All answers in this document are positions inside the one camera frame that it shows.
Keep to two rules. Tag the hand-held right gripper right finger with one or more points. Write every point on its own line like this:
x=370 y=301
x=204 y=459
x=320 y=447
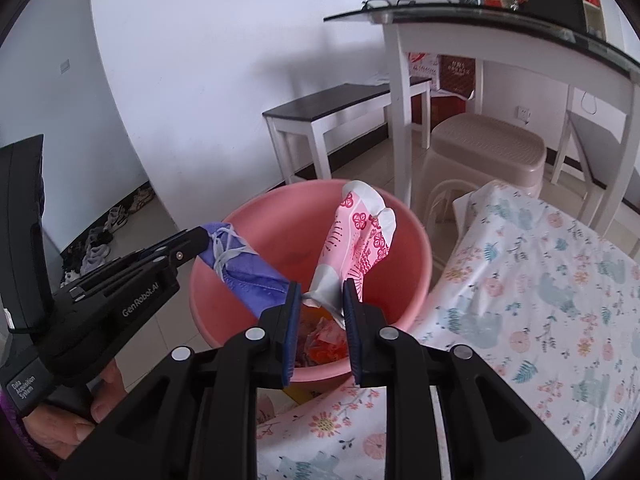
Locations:
x=352 y=335

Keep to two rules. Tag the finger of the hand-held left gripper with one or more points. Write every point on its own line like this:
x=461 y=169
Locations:
x=185 y=255
x=175 y=241

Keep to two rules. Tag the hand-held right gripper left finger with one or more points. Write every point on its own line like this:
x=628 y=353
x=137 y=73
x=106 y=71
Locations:
x=292 y=335

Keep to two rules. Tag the orange plastic wrapper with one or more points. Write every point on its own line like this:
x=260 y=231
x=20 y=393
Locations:
x=327 y=345

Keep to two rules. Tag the pink patterned sock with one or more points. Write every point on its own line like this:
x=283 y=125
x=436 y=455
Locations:
x=350 y=240

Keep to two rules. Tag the pink plastic bucket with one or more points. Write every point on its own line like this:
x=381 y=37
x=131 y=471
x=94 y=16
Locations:
x=280 y=220

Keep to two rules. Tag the person's left hand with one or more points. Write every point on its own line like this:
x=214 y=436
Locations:
x=60 y=425

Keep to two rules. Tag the pile of shoes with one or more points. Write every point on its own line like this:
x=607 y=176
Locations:
x=95 y=250

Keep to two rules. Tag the long dark-topped white bench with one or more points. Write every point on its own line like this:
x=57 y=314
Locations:
x=320 y=102

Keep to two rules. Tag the beige plastic stool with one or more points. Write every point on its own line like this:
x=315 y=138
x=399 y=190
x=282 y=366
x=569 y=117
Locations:
x=485 y=140

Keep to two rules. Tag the red carton under desk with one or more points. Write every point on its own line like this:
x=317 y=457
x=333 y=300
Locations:
x=442 y=107

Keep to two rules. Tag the white desk with glass top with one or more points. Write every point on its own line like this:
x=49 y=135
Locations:
x=400 y=85

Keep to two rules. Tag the white red shopping bag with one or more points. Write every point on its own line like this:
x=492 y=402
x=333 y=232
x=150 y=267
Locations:
x=422 y=70

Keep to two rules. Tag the dark red shopping bag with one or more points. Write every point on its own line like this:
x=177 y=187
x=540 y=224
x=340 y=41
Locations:
x=456 y=75

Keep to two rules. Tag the short dark-topped white bench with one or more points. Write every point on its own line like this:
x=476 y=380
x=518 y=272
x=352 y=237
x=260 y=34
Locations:
x=595 y=150

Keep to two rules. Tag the black eyeglasses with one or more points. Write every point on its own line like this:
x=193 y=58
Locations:
x=372 y=2

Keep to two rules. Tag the red box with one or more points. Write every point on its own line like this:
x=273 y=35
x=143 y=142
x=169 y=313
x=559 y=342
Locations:
x=492 y=1

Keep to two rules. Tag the white shelf unit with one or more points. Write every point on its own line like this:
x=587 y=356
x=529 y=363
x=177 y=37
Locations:
x=592 y=15

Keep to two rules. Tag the wall socket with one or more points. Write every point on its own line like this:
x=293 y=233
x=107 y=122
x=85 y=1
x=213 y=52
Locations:
x=523 y=113

